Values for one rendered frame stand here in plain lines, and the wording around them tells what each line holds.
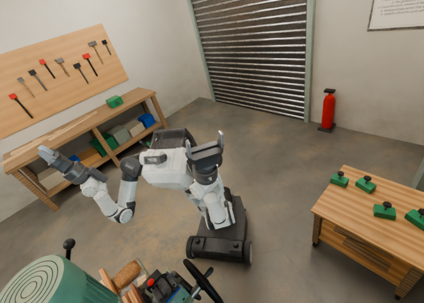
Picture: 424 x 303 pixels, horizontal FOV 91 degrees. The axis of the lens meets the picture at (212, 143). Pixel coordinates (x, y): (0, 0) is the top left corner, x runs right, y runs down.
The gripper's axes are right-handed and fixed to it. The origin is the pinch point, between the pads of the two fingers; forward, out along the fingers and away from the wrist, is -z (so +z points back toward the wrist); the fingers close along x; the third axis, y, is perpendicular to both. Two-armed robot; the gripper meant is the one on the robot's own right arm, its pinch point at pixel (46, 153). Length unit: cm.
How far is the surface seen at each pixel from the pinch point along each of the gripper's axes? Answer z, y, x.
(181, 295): 73, 12, 42
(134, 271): 67, 22, 14
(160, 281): 65, 13, 35
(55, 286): 14, 15, 54
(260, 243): 178, -36, 6
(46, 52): -49, -62, -277
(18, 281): 11, 22, 44
